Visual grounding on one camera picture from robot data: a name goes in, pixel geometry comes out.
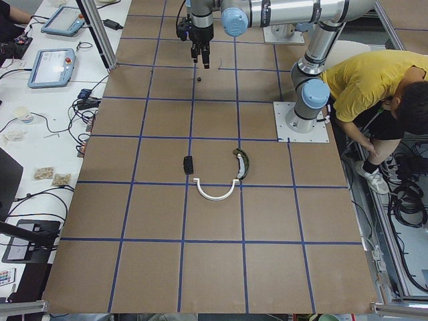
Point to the olive green brake shoe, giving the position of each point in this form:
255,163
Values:
243,162

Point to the blue teach pendant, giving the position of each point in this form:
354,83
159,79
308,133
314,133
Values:
52,68
66,21

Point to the aluminium frame post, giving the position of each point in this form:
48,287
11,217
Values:
94,22

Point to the blue teach pendant far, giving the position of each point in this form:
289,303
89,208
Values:
66,21

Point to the white curved plastic arc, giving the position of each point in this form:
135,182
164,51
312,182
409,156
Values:
215,193

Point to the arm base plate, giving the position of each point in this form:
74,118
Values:
283,34
291,128

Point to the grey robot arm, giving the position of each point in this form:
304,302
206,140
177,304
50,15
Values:
328,17

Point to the small blue checkered device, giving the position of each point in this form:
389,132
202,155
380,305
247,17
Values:
84,94

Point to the blue teach pendant near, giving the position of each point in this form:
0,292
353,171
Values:
52,68

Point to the small black plastic part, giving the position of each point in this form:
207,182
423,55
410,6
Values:
188,165

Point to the person in yellow shirt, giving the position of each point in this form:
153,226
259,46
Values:
377,97

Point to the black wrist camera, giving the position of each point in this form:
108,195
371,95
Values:
183,28

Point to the black power adapter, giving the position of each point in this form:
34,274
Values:
112,24

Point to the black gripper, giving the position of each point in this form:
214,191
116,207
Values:
202,34

